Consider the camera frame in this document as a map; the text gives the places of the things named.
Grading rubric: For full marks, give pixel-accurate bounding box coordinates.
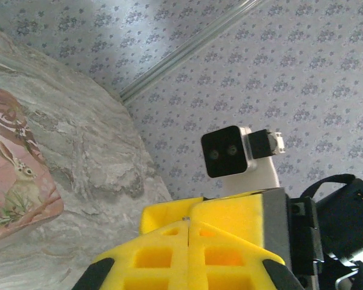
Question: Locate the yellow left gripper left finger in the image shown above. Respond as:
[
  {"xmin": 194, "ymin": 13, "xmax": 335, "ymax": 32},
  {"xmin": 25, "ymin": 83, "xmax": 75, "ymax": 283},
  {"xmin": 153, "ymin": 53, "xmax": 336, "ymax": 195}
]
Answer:
[{"xmin": 71, "ymin": 222, "xmax": 191, "ymax": 290}]

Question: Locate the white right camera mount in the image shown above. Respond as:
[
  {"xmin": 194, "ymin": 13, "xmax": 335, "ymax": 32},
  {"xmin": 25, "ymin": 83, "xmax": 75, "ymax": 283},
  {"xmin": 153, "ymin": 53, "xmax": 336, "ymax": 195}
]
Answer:
[{"xmin": 223, "ymin": 156, "xmax": 281, "ymax": 199}]

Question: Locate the thin black right gripper cable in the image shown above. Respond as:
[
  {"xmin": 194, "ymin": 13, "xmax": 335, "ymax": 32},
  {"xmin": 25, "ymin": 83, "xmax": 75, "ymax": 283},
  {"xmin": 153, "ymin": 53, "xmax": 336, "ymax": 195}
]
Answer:
[{"xmin": 301, "ymin": 173, "xmax": 356, "ymax": 198}]

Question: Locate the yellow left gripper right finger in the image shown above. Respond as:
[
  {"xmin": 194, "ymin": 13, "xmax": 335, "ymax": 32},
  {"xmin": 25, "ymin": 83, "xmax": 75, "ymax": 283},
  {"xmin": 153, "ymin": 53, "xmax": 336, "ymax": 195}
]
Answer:
[{"xmin": 187, "ymin": 221, "xmax": 304, "ymax": 290}]

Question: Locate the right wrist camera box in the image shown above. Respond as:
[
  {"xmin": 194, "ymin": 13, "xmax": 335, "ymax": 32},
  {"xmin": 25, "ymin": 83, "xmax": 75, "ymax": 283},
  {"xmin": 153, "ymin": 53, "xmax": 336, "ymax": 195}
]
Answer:
[{"xmin": 201, "ymin": 125, "xmax": 255, "ymax": 179}]

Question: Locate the pink storybook keepsake box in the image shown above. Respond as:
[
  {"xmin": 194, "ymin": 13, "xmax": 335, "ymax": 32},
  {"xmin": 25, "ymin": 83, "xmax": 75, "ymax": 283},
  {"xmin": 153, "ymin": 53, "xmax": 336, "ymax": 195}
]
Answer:
[{"xmin": 0, "ymin": 86, "xmax": 64, "ymax": 246}]

